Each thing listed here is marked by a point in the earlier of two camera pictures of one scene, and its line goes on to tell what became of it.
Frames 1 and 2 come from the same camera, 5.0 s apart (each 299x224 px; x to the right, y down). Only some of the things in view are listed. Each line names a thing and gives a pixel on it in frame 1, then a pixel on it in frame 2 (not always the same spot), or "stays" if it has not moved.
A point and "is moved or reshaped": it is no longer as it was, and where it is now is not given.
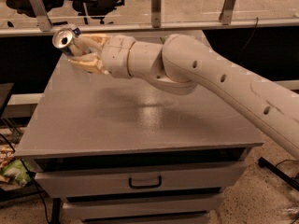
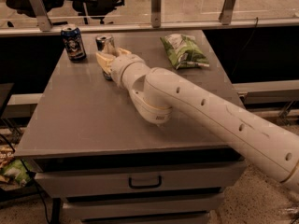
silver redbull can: x=62 y=38 is moved or reshaped
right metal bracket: x=229 y=4 stays
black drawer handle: x=130 y=182 stays
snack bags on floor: x=13 y=170 stays
